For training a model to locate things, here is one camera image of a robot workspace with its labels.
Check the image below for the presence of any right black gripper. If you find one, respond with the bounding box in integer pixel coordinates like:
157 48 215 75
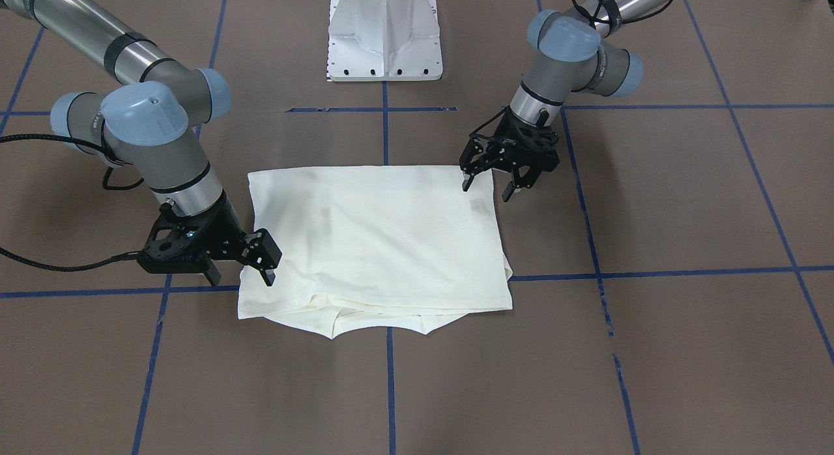
159 193 282 287

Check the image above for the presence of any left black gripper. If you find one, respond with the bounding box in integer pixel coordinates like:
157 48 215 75
459 110 560 203

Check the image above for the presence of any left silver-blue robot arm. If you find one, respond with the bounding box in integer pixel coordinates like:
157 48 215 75
459 0 673 201

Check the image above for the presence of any cream long-sleeve cat shirt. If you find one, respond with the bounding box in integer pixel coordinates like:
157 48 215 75
237 165 513 339

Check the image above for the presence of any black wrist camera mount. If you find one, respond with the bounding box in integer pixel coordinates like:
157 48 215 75
137 216 212 274

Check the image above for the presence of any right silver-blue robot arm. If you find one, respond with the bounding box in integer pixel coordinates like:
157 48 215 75
2 0 282 286

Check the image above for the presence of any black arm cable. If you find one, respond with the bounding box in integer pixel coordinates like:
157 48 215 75
0 134 147 273

